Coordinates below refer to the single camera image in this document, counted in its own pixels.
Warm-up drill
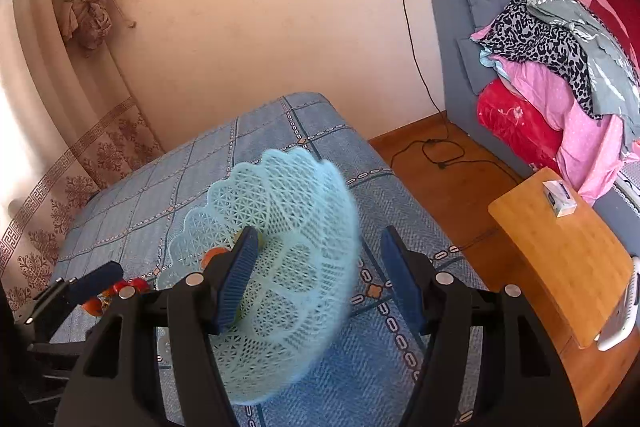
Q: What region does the orange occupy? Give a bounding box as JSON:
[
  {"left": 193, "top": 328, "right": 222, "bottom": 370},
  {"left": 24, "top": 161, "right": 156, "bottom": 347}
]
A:
[{"left": 202, "top": 247, "right": 232, "bottom": 269}]

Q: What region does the grey floral quilt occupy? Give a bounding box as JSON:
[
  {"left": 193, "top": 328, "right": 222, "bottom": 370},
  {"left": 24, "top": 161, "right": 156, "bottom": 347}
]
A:
[{"left": 527, "top": 0, "right": 640, "bottom": 154}]

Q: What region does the red tomato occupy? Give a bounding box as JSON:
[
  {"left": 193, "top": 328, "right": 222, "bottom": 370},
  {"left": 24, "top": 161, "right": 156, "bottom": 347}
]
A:
[
  {"left": 82, "top": 296, "right": 109, "bottom": 318},
  {"left": 114, "top": 277, "right": 152, "bottom": 296}
]

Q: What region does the leopard print cloth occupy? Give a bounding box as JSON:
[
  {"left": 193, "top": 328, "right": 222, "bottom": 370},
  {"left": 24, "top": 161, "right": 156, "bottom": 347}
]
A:
[{"left": 482, "top": 0, "right": 608, "bottom": 120}]

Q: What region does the patterned beige curtain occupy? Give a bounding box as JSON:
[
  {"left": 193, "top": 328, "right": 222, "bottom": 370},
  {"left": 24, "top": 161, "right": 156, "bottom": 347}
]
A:
[{"left": 0, "top": 0, "right": 166, "bottom": 310}]

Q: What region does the small white box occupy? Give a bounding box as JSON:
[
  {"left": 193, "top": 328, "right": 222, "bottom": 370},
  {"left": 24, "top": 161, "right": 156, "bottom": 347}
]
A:
[{"left": 542, "top": 179, "right": 577, "bottom": 219}]

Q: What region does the light blue lattice plastic basket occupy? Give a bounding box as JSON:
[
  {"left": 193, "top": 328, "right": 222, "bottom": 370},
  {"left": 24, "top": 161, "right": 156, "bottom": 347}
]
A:
[{"left": 157, "top": 148, "right": 362, "bottom": 406}]

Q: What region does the black power cable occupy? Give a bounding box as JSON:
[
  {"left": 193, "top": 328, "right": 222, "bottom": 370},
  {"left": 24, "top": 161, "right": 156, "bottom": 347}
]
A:
[{"left": 390, "top": 0, "right": 523, "bottom": 186}]

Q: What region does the grey striped cloth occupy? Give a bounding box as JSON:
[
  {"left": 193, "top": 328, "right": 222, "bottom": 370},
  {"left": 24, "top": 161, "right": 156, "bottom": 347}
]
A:
[{"left": 614, "top": 164, "right": 640, "bottom": 210}]

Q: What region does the pile of clothes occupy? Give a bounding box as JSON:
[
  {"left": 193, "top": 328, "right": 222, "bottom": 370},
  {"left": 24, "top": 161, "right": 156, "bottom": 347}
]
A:
[{"left": 470, "top": 0, "right": 640, "bottom": 208}]

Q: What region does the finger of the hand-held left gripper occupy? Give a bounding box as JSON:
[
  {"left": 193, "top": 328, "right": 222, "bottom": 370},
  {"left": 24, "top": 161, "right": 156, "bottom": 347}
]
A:
[{"left": 27, "top": 261, "right": 125, "bottom": 324}]

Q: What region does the grey upholstered sofa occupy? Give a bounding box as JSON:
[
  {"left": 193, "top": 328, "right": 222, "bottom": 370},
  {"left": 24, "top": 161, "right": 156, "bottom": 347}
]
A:
[{"left": 431, "top": 0, "right": 640, "bottom": 260}]

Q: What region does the small grey cushion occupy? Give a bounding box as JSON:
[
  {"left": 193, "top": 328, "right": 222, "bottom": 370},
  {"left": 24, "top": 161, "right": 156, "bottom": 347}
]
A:
[{"left": 456, "top": 38, "right": 487, "bottom": 96}]

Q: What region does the red blanket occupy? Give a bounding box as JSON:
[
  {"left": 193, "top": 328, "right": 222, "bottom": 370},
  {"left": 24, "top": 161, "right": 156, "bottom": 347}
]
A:
[{"left": 476, "top": 79, "right": 566, "bottom": 172}]

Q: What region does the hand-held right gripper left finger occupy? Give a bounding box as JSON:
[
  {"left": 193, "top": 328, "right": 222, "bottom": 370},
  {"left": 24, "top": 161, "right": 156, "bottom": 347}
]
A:
[{"left": 54, "top": 232, "right": 261, "bottom": 427}]

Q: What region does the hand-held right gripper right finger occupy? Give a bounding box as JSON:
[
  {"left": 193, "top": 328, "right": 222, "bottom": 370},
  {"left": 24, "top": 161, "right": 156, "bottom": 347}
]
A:
[{"left": 380, "top": 226, "right": 583, "bottom": 427}]

